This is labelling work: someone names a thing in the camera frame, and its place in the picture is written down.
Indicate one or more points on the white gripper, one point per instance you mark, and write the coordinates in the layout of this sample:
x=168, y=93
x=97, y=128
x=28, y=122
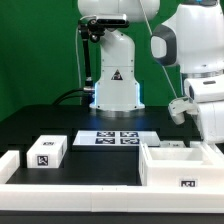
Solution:
x=211, y=121

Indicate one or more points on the white cabinet box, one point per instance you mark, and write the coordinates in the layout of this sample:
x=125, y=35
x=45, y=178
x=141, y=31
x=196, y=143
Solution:
x=181, y=167

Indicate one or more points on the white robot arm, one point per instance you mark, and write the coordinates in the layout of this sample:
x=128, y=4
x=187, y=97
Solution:
x=192, y=39

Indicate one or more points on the white block with marker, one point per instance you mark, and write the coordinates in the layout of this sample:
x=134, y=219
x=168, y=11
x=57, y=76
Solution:
x=47, y=152

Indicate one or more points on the white left fence piece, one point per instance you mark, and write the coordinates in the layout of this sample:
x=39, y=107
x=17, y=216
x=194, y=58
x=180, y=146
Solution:
x=9, y=163

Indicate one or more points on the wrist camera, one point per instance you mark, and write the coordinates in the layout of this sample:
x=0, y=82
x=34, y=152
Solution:
x=178, y=107

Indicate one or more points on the white marker base plate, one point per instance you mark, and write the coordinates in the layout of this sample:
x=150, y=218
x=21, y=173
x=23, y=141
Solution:
x=116, y=138

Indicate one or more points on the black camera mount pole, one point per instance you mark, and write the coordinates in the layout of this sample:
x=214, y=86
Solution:
x=87, y=50

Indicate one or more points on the white front fence rail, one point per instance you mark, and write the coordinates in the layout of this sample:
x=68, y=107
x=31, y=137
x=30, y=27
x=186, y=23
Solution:
x=110, y=199

